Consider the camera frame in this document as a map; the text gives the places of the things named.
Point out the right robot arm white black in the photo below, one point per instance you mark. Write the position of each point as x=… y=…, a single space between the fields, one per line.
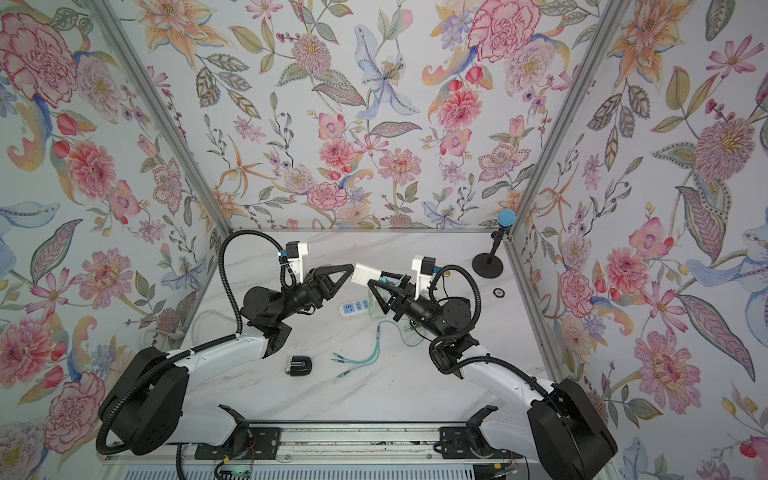
x=552 y=422

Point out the blue microphone on black stand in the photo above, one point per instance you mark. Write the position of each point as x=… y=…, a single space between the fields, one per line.
x=487 y=264

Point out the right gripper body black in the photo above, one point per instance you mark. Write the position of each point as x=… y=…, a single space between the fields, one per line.
x=416 y=313

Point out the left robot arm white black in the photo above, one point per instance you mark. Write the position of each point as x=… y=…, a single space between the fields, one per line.
x=148 y=406

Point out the white power strip blue sockets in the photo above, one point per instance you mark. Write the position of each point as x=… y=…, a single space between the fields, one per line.
x=354 y=308

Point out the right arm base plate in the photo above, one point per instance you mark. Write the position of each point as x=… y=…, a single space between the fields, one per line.
x=463 y=443

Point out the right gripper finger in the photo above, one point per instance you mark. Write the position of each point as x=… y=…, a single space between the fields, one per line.
x=402 y=287
x=379 y=304

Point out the aluminium rail front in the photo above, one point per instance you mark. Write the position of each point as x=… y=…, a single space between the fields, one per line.
x=360 y=447

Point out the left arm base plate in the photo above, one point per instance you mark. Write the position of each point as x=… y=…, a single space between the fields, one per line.
x=259 y=443

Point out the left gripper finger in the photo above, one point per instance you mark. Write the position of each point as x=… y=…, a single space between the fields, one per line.
x=335 y=271
x=325 y=288

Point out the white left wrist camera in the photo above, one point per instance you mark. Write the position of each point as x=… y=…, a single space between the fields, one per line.
x=293 y=256

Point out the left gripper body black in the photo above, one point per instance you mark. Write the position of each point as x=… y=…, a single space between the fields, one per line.
x=301 y=297

